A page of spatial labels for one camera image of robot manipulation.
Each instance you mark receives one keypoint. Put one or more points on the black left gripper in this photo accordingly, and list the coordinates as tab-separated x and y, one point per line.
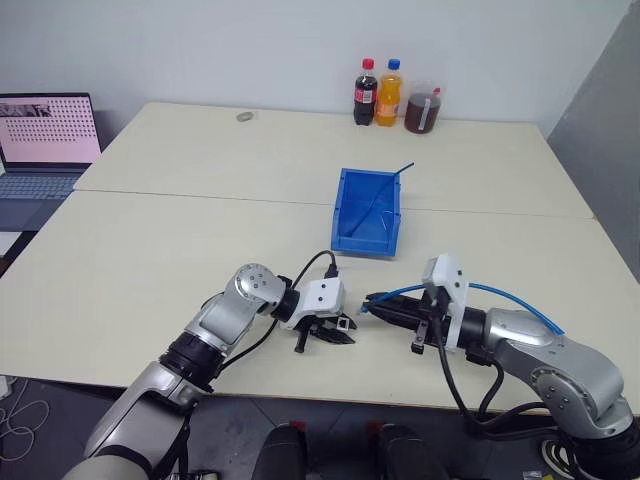
314	327

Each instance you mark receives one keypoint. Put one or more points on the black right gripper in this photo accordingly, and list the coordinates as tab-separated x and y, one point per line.
417	312

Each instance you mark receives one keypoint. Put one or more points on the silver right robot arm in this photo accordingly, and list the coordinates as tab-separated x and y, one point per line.
550	360

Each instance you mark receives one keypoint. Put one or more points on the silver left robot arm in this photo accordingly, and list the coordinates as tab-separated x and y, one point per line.
235	312

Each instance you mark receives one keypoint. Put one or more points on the blue plastic bin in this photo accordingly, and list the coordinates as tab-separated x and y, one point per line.
350	240

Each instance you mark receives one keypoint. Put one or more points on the dark rounded shape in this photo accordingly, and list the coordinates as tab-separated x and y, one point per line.
405	452
280	452

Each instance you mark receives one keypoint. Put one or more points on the clear jar brown liquid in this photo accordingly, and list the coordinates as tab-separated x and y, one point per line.
421	115

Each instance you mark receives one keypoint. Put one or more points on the orange soda bottle blue cap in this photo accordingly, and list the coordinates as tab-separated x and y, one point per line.
389	102

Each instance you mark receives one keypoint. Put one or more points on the cola bottle red cap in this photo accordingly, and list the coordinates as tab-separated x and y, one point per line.
364	102

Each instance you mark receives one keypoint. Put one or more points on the open grey laptop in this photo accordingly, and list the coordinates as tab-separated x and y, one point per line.
45	130

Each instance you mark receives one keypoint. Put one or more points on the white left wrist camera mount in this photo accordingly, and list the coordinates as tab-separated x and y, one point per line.
320	295

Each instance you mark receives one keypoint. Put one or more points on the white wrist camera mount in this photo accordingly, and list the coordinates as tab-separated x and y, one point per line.
447	280
320	295

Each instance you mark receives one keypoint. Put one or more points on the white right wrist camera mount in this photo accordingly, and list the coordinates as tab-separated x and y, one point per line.
447	280

